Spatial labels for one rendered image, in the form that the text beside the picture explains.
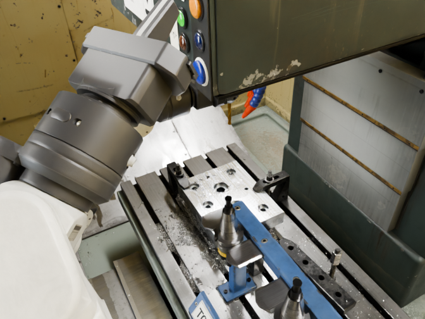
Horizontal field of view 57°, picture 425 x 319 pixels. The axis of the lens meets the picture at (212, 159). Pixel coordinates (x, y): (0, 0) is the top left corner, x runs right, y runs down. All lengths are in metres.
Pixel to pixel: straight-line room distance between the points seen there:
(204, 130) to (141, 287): 0.91
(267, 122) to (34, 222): 2.09
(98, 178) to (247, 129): 1.96
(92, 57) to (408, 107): 0.87
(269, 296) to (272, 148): 1.44
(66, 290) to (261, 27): 0.35
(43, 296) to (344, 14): 0.47
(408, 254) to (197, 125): 1.13
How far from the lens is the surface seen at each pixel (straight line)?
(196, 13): 0.46
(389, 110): 1.16
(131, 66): 0.37
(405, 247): 1.38
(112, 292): 1.42
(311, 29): 0.54
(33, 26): 1.79
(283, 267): 0.80
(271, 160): 2.06
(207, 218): 0.90
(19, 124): 1.96
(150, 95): 0.36
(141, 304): 1.34
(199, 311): 1.08
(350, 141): 1.31
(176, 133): 1.95
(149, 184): 1.47
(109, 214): 1.76
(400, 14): 0.66
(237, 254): 0.83
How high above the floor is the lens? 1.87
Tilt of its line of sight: 39 degrees down
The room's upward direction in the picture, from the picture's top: 3 degrees counter-clockwise
